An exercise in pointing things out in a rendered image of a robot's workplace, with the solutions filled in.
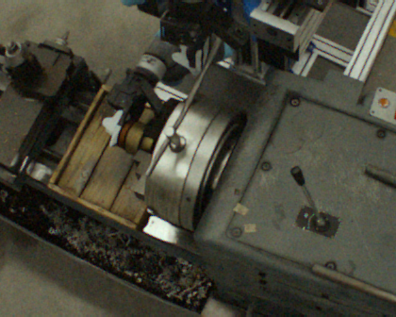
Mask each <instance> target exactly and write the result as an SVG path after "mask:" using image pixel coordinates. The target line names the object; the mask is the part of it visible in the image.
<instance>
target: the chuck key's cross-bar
mask: <svg viewBox="0 0 396 317"><path fill-rule="evenodd" d="M221 43H222V40H220V39H219V38H217V40H216V41H215V43H214V44H213V46H212V48H211V50H210V52H209V55H208V57H207V59H206V62H205V64H204V66H203V68H202V70H201V73H200V74H199V75H198V77H197V79H196V81H195V83H194V85H193V87H192V89H191V92H190V95H189V97H188V99H187V101H186V103H185V105H184V107H183V108H182V110H181V112H180V114H179V116H178V118H177V119H176V121H175V123H174V124H173V129H174V131H175V132H176V130H177V129H178V127H179V126H180V125H181V123H182V121H183V120H184V118H185V116H186V114H187V112H188V110H189V108H190V105H191V103H192V101H193V99H194V96H195V94H196V93H197V91H198V89H199V87H200V85H201V83H202V81H203V79H204V77H205V75H206V72H207V70H208V68H209V66H210V64H211V62H212V60H213V58H214V56H215V54H216V52H217V50H218V48H219V46H220V45H221ZM170 141H171V140H170V139H167V138H166V140H165V142H164V143H163V144H162V146H161V147H160V149H159V150H158V151H157V154H156V155H155V157H154V159H153V160H152V162H151V164H150V165H149V167H148V169H147V170H146V172H145V174H144V175H146V176H147V177H150V175H151V173H152V172H153V171H154V169H155V168H156V166H157V164H158V162H159V160H160V159H161V157H162V155H163V153H165V151H166V149H167V148H168V146H169V143H170Z"/></svg>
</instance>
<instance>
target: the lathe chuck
mask: <svg viewBox="0 0 396 317"><path fill-rule="evenodd" d="M194 99H197V102H196V103H195V104H194V105H193V106H190V108H189V110H188V112H187V114H186V116H185V118H184V120H183V121H182V123H181V125H180V126H179V127H178V129H177V130H176V134H177V135H178V136H179V137H182V138H183V139H184V140H185V146H184V147H183V149H182V150H180V151H174V150H173V149H172V148H171V146H170V144H169V146H168V148H167V149H166V151H165V153H163V155H162V157H161V159H160V160H159V162H158V164H157V166H156V168H155V169H154V171H153V172H152V173H151V175H150V177H146V178H145V191H144V201H145V205H146V206H148V207H149V206H152V207H154V208H155V209H156V210H157V213H155V212H153V211H152V210H150V209H148V211H149V212H150V213H152V214H154V215H156V216H158V217H160V218H163V219H165V220H167V221H169V222H171V223H173V224H176V225H179V226H182V225H181V224H180V220H179V210H180V203H181V198H182V193H183V190H184V186H185V183H186V179H187V176H188V175H187V173H188V170H189V167H190V165H191V162H192V160H193V157H194V155H195V152H196V150H197V148H198V146H199V144H200V142H201V140H202V138H203V137H204V135H205V133H206V130H207V129H208V127H209V125H210V124H211V122H212V121H213V119H214V118H215V116H216V115H217V114H218V113H219V112H220V111H221V109H223V108H224V107H226V106H228V105H230V104H227V103H224V102H222V101H219V100H217V99H214V98H211V97H208V96H205V95H203V94H200V93H198V92H197V93H196V94H195V96H194ZM184 105H185V103H182V102H180V103H179V104H178V105H177V106H176V108H175V109H174V110H173V112H172V114H171V115H170V117H169V119H168V120H167V122H166V124H165V126H164V128H163V130H162V132H161V134H160V137H159V139H158V141H157V145H156V146H155V149H154V152H153V155H152V157H151V160H150V163H149V165H150V164H151V162H152V160H153V159H154V157H155V155H156V154H157V151H158V150H159V149H160V147H161V146H162V144H163V143H164V142H165V140H166V135H165V133H164V131H165V128H166V127H168V126H170V127H173V124H174V123H175V121H176V119H177V118H178V116H179V114H180V112H181V110H182V108H183V107H184ZM182 227H183V226H182Z"/></svg>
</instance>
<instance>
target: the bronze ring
mask: <svg viewBox="0 0 396 317"><path fill-rule="evenodd" d="M144 128H145V124H143V123H140V122H137V123H136V122H133V121H129V120H128V121H126V122H125V123H124V124H123V125H122V127H121V129H120V130H119V132H118V136H117V146H118V147H120V148H121V149H123V150H126V152H127V153H128V154H131V155H133V156H135V155H136V153H137V151H138V150H139V149H141V150H143V151H145V152H148V153H150V154H153V152H154V149H155V146H156V145H157V141H156V140H153V139H150V138H148V137H145V136H144Z"/></svg>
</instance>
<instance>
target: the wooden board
mask: <svg viewBox="0 0 396 317"><path fill-rule="evenodd" d="M111 89H112V88H110V87H108V86H104V85H103V87H102V89H101V90H100V91H99V92H98V94H97V95H96V96H95V98H94V100H93V101H92V103H91V105H92V106H91V107H90V109H89V111H88V112H87V114H86V116H85V119H84V120H83V121H82V122H81V126H80V127H79V128H78V129H77V130H76V133H75V135H74V139H73V141H72V142H71V144H70V145H69V146H68V149H67V151H66V152H65V154H64V156H63V158H62V161H61V162H60V163H59V164H58V167H57V169H56V170H55V172H54V174H53V176H52V178H51V179H50V183H48V184H49V185H48V186H47V188H49V189H50V190H51V191H53V192H55V193H58V194H59V195H61V196H64V197H66V198H67V199H69V200H72V201H74V202H75V203H77V204H79V205H81V206H82V207H84V208H87V209H90V210H92V211H94V212H96V213H98V214H101V215H103V216H104V217H106V218H107V217H108V218H109V219H111V220H114V221H116V222H117V223H120V224H122V225H125V226H127V227H129V228H132V229H134V230H136V231H138V232H139V231H140V229H141V227H142V225H143V223H144V220H145V218H146V216H147V214H148V212H149V211H148V207H147V206H146V205H145V201H143V200H141V199H139V198H137V197H136V195H135V193H134V194H133V193H132V192H134V189H135V187H136V186H137V184H138V183H139V180H138V179H137V176H136V173H135V172H136V171H137V170H136V171H134V170H135V169H136V168H138V167H137V166H136V163H135V160H134V157H135V156H133V155H131V154H128V153H127V152H126V150H123V149H121V148H120V147H118V146H117V144H116V145H115V146H114V147H110V142H111V138H112V135H110V134H109V133H108V132H107V131H106V128H105V127H104V126H103V124H102V123H103V121H104V119H106V118H107V117H108V118H112V117H114V115H115V114H116V113H114V114H113V112H112V111H113V107H112V106H111V105H109V104H108V102H107V99H106V95H108V94H109V92H110V90H111ZM104 100H105V102H103V101H104ZM102 103H104V105H102ZM101 105H102V106H101ZM100 106H101V107H100ZM98 108H99V109H98ZM104 109H105V111H104ZM144 112H145V113H144ZM144 112H143V114H142V116H141V117H140V119H139V122H140V121H141V122H142V123H143V124H147V123H148V122H150V121H151V120H152V119H154V117H155V114H154V113H153V112H154V111H153V110H152V108H151V107H150V105H149V104H148V103H147V104H145V110H144ZM95 113H97V114H98V115H97V114H96V118H94V117H95ZM103 115H104V116H103ZM100 119H101V121H100ZM148 119H149V120H148ZM94 120H95V121H94ZM100 122H101V124H100ZM65 157H66V158H65ZM70 160H71V161H70ZM61 163H62V164H61ZM69 163H71V165H70V164H69ZM80 163H82V165H81V164H80ZM129 163H130V164H129ZM88 165H89V166H88ZM87 166H88V167H87ZM124 166H125V167H124ZM98 167H99V168H98ZM68 168H69V169H68ZM82 168H83V169H82ZM70 169H71V170H70ZM85 169H87V170H88V171H87V170H86V171H85ZM83 170H84V171H83ZM70 171H72V172H70ZM64 173H66V174H64ZM81 173H82V175H83V176H85V177H84V178H82V177H83V176H82V175H81ZM86 173H87V174H86ZM89 173H91V175H90V174H89ZM93 173H94V175H93ZM81 176H82V177H81ZM86 177H87V178H86ZM90 177H91V178H90ZM101 177H102V178H101ZM63 178H65V179H63ZM69 178H70V179H69ZM89 178H90V179H89ZM60 179H61V180H60ZM79 179H80V180H79ZM131 179H132V180H133V181H132V180H131ZM59 180H60V181H59ZM64 180H65V181H64ZM68 180H69V181H68ZM93 180H94V181H95V182H93ZM82 181H85V185H84V184H83V183H84V182H82ZM88 181H89V182H90V184H89V183H88ZM67 182H68V183H67ZM92 182H93V183H92ZM97 182H98V183H97ZM124 182H125V183H127V184H125V183H124ZM132 182H133V184H132V185H131V183H132ZM59 183H60V184H59ZM77 184H82V185H77ZM87 184H88V186H86V185H87ZM113 184H114V185H113ZM121 184H122V185H121ZM63 185H64V186H65V185H66V186H67V187H69V188H67V187H66V190H68V189H69V190H68V191H65V187H64V186H63ZM83 185H84V186H83ZM119 185H120V186H119ZM130 185H131V186H130ZM72 186H73V187H72ZM129 186H130V189H128V187H129ZM70 187H72V190H70ZM86 187H87V189H86ZM126 188H127V189H126ZM63 189H64V190H63ZM74 189H75V190H76V192H74ZM106 189H108V190H106ZM122 189H123V190H122ZM82 190H83V191H82ZM130 190H131V191H132V192H131V191H130ZM63 191H64V194H63ZM79 192H80V193H79ZM82 192H83V194H82V196H80V195H81V193H82ZM84 193H85V195H84ZM77 194H78V195H77ZM129 195H130V196H129ZM83 196H84V197H83ZM85 196H86V197H85ZM111 196H112V197H111ZM114 196H115V198H116V199H115V198H114ZM86 198H87V199H86ZM92 198H93V199H92ZM102 198H103V199H102ZM113 198H114V201H113ZM76 199H77V200H76ZM129 199H130V200H131V201H129ZM111 200H112V202H111ZM122 200H123V201H122ZM94 201H95V202H94ZM103 201H105V202H103ZM140 201H141V203H142V204H138V203H139V202H140ZM93 202H94V203H93ZM97 202H98V204H97ZM115 202H116V204H115ZM83 203H84V204H83ZM131 203H132V204H131ZM94 204H95V205H94ZM114 204H115V205H114ZM99 206H100V207H99ZM113 206H114V207H113ZM129 206H131V209H130V208H129ZM133 207H134V208H133ZM114 208H115V210H114ZM125 208H126V209H125ZM124 209H125V210H124ZM123 210H124V212H123ZM132 210H133V211H132ZM126 211H127V212H126ZM128 211H131V212H130V213H131V214H130V213H129V212H128ZM134 211H135V212H136V211H138V212H136V213H135V212H134ZM132 212H134V213H132ZM117 213H118V214H117ZM128 213H129V215H127V214H128ZM121 215H122V216H121ZM126 216H127V217H126ZM134 216H136V217H134ZM117 217H118V218H117ZM125 218H126V219H125ZM127 218H133V219H132V220H130V219H127ZM135 218H136V219H135Z"/></svg>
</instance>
